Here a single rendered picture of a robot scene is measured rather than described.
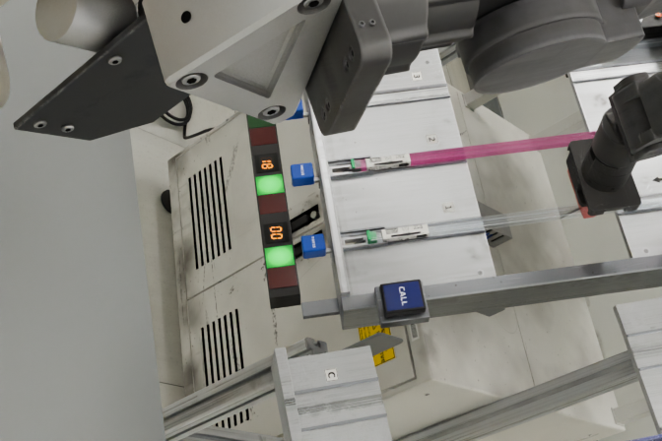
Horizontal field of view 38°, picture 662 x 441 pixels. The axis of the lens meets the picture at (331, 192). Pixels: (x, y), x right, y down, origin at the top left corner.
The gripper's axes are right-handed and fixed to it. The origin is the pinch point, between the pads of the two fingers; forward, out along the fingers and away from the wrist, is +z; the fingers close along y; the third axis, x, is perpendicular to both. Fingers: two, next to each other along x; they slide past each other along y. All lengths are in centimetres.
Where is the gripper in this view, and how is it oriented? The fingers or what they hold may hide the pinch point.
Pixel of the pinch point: (587, 208)
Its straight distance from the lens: 131.7
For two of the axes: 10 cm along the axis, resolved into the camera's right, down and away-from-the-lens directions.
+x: -9.9, 1.2, -0.7
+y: -1.4, -8.6, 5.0
